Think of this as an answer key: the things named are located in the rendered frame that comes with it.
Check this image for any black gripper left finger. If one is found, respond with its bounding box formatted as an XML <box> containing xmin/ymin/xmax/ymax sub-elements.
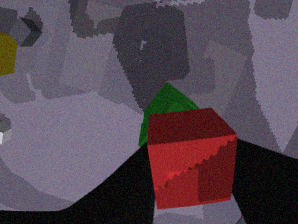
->
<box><xmin>0</xmin><ymin>143</ymin><xmax>156</xmax><ymax>224</ymax></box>

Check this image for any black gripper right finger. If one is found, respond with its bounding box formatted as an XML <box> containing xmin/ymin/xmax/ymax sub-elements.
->
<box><xmin>231</xmin><ymin>139</ymin><xmax>298</xmax><ymax>224</ymax></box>

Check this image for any red block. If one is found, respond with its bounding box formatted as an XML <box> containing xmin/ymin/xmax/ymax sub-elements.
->
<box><xmin>148</xmin><ymin>108</ymin><xmax>237</xmax><ymax>209</ymax></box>

